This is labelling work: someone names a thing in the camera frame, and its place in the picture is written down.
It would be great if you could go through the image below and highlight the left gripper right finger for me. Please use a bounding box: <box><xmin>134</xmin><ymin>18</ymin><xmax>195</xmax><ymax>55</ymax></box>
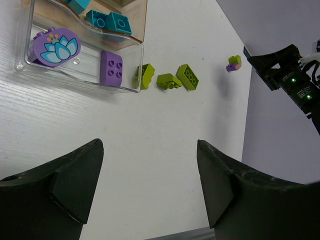
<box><xmin>196</xmin><ymin>140</ymin><xmax>320</xmax><ymax>240</ymax></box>

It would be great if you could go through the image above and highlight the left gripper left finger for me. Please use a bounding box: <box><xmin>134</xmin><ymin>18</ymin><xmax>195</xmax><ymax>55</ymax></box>
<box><xmin>0</xmin><ymin>138</ymin><xmax>104</xmax><ymax>240</ymax></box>

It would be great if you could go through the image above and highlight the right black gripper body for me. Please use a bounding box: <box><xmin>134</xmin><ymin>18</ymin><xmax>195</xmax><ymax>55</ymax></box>
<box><xmin>243</xmin><ymin>44</ymin><xmax>320</xmax><ymax>118</ymax></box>

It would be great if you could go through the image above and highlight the green purple lego stack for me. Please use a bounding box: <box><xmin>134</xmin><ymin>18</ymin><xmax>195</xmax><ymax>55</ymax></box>
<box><xmin>226</xmin><ymin>55</ymin><xmax>242</xmax><ymax>72</ymax></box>

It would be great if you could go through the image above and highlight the purple square lego brick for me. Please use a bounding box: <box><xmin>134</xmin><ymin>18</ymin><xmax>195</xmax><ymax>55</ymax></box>
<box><xmin>99</xmin><ymin>50</ymin><xmax>123</xmax><ymax>87</ymax></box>

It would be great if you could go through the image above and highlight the purple flower lego brick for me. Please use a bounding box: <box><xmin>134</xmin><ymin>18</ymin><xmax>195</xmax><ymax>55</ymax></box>
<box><xmin>27</xmin><ymin>27</ymin><xmax>82</xmax><ymax>68</ymax></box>

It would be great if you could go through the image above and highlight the teal lego brick with studs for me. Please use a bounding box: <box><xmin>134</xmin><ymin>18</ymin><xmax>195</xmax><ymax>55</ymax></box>
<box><xmin>85</xmin><ymin>9</ymin><xmax>109</xmax><ymax>30</ymax></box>

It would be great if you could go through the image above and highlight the teal square lego brick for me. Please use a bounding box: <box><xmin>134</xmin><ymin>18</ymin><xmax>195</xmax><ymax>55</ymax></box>
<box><xmin>106</xmin><ymin>11</ymin><xmax>132</xmax><ymax>36</ymax></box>

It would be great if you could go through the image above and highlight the teal rounded lego brick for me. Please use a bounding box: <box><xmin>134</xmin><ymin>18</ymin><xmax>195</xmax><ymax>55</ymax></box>
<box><xmin>61</xmin><ymin>0</ymin><xmax>91</xmax><ymax>15</ymax></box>

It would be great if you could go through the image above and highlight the green long lego brick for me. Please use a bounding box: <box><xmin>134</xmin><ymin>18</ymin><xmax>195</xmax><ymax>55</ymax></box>
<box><xmin>176</xmin><ymin>64</ymin><xmax>199</xmax><ymax>91</ymax></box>

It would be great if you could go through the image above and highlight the green sloped lego brick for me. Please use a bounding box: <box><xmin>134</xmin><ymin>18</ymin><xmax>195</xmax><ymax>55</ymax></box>
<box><xmin>156</xmin><ymin>73</ymin><xmax>182</xmax><ymax>90</ymax></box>

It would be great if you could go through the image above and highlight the clear plastic tray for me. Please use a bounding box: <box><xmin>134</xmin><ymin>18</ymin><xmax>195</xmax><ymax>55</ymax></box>
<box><xmin>15</xmin><ymin>0</ymin><xmax>144</xmax><ymax>93</ymax></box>

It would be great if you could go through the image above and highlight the green curved lego brick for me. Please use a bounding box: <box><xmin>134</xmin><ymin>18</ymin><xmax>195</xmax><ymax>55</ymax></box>
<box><xmin>132</xmin><ymin>63</ymin><xmax>155</xmax><ymax>90</ymax></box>

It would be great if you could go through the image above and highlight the amber plastic tray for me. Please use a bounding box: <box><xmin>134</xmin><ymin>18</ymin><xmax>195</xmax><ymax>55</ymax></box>
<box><xmin>24</xmin><ymin>0</ymin><xmax>148</xmax><ymax>50</ymax></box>

